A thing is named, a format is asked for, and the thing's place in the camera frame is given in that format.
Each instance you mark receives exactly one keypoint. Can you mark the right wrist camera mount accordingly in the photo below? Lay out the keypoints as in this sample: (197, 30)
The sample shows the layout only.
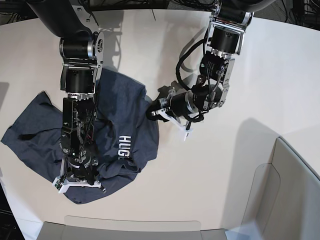
(63, 185)

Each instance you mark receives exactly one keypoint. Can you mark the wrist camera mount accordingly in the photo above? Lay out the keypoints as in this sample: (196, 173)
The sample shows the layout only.
(183, 123)
(63, 185)

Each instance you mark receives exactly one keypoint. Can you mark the grey panel at right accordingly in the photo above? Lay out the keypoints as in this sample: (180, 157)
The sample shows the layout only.
(284, 200)

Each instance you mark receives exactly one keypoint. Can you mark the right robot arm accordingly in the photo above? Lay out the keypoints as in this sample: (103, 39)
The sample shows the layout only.
(81, 47)

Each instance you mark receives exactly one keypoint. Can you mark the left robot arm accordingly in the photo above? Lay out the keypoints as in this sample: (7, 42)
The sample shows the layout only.
(222, 40)

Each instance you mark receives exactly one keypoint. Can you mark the grey panel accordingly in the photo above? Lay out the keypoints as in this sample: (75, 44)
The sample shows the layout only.
(284, 200)
(85, 228)

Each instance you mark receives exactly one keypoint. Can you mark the dark blue t-shirt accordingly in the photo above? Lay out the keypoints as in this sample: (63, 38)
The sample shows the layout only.
(125, 138)

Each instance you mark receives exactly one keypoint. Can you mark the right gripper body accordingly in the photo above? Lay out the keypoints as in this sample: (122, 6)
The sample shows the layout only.
(82, 172)

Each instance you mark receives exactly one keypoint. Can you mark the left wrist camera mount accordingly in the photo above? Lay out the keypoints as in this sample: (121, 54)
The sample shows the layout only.
(183, 123)

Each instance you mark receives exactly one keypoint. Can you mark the grey panel at bottom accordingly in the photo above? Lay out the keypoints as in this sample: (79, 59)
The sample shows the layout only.
(85, 228)

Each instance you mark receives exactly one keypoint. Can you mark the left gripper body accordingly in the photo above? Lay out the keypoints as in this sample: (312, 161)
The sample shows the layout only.
(179, 105)

